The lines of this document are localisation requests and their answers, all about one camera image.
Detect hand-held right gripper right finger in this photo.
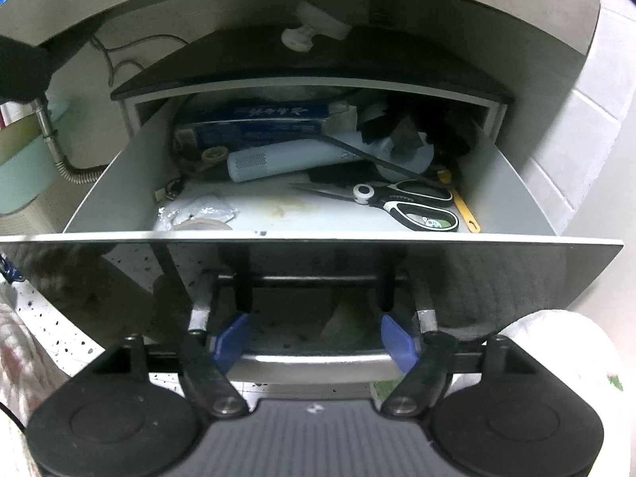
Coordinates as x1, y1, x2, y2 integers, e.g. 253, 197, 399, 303
380, 314, 537, 417

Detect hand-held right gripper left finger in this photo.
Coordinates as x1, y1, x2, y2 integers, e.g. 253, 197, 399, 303
92, 313, 250, 418

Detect black glossy drawer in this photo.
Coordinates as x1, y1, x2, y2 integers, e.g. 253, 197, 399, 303
0, 82, 625, 386

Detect black drawer cabinet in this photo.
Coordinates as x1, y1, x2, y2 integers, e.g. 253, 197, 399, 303
109, 29, 514, 132

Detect teal plastic basin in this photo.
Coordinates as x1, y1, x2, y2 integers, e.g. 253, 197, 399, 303
0, 102, 71, 217

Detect crumpled clear plastic bag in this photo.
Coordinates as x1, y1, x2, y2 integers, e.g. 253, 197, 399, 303
157, 196, 240, 232

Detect black white scissors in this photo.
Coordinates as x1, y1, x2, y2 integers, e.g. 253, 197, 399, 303
291, 179, 460, 233

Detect cream perforated basket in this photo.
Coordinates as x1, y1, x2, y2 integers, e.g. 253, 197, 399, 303
0, 207, 66, 235

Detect light blue cylindrical device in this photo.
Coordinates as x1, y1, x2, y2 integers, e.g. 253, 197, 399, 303
227, 132, 436, 184

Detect thin black rod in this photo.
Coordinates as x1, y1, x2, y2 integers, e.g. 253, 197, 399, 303
318, 132, 448, 188

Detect blue cardboard box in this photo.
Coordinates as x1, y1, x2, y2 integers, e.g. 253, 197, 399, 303
174, 100, 351, 153

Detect flexible metal hose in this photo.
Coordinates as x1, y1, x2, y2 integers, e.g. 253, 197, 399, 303
32, 98, 106, 186

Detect grey wall cable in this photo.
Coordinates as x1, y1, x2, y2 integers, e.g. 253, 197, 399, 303
91, 35, 186, 91

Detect yellow handled tool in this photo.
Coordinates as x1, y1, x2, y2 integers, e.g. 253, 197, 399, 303
437, 169, 482, 234

